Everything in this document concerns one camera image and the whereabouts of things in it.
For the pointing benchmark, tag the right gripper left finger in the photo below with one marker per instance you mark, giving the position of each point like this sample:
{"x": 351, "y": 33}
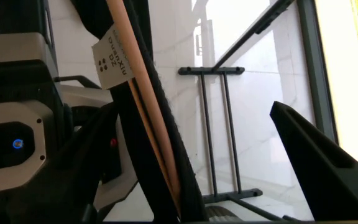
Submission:
{"x": 57, "y": 193}

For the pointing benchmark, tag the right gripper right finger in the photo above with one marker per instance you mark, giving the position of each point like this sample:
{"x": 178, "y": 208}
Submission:
{"x": 337, "y": 186}

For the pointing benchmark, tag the black garment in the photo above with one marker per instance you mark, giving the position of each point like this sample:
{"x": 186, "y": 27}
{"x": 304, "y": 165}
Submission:
{"x": 134, "y": 155}

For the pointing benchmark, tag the pink clothes hanger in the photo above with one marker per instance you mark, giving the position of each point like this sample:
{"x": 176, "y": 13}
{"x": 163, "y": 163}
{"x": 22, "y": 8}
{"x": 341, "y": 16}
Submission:
{"x": 141, "y": 77}

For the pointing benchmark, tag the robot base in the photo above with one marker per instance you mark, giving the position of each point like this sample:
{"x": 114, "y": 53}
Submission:
{"x": 17, "y": 46}

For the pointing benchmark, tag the black clothes rack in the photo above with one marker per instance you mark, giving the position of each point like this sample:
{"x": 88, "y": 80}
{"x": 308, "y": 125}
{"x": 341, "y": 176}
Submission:
{"x": 211, "y": 71}

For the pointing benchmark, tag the window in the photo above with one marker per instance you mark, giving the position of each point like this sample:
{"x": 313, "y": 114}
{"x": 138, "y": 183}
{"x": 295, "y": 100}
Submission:
{"x": 315, "y": 62}

